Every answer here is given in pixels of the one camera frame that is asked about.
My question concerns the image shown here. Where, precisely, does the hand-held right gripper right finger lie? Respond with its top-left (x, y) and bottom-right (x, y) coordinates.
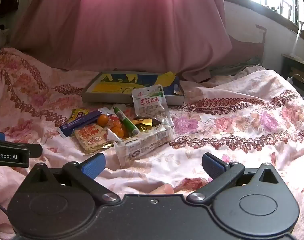
top-left (187, 152), bottom-right (280, 204)

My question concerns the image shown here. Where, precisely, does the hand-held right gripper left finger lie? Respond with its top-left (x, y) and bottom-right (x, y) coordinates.
top-left (29, 152), bottom-right (121, 205)

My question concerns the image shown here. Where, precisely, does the crispy noodle snack packet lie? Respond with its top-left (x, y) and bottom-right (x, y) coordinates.
top-left (74, 123), bottom-right (114, 155)

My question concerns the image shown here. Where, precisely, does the clear packet of orange candies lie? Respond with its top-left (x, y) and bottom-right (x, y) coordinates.
top-left (106, 116), bottom-right (127, 143)

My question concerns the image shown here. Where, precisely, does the dark blue stick packet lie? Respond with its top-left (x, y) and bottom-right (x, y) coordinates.
top-left (58, 111), bottom-right (103, 138)

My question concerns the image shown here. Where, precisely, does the orange kumquat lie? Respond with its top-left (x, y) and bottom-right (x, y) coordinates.
top-left (97, 114), bottom-right (110, 127)

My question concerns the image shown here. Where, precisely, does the clear cake packet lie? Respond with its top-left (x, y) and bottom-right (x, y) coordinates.
top-left (113, 123), bottom-right (174, 168)

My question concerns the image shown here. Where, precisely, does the yellow and purple snack packet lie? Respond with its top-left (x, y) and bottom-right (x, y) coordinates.
top-left (70, 108), bottom-right (89, 123)

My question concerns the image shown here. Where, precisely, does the green sausage stick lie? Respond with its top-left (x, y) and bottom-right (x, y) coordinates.
top-left (113, 107), bottom-right (141, 137)

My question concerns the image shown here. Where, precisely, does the gold foil snack packet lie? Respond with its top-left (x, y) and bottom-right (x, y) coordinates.
top-left (131, 118), bottom-right (153, 131)

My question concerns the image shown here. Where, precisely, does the cardboard box with blue-yellow lining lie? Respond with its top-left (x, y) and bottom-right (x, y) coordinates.
top-left (81, 71), bottom-right (186, 106)

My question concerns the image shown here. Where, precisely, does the white and green snack packet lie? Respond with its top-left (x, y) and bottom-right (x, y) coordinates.
top-left (131, 85), bottom-right (171, 119)

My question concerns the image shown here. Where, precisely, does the pink floral blanket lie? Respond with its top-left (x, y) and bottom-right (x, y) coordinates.
top-left (0, 47), bottom-right (304, 240)

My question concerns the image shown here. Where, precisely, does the person's bare foot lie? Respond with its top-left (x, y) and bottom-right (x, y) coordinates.
top-left (148, 183), bottom-right (175, 195)

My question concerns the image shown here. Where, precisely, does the grey-green cloth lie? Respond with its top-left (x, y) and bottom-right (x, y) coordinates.
top-left (209, 59), bottom-right (263, 77)

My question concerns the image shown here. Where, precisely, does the dark cabinet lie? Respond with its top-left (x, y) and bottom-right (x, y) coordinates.
top-left (282, 53), bottom-right (304, 101)

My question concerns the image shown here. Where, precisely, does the pink curtain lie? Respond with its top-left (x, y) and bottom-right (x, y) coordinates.
top-left (9, 0), bottom-right (233, 82)

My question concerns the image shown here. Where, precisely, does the white stand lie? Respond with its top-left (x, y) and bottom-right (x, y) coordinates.
top-left (290, 21), bottom-right (304, 56)

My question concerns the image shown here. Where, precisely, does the white cable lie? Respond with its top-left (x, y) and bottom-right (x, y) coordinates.
top-left (288, 73), bottom-right (304, 106)

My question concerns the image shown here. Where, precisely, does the small picture frame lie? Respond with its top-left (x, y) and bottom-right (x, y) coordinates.
top-left (280, 0), bottom-right (293, 20)

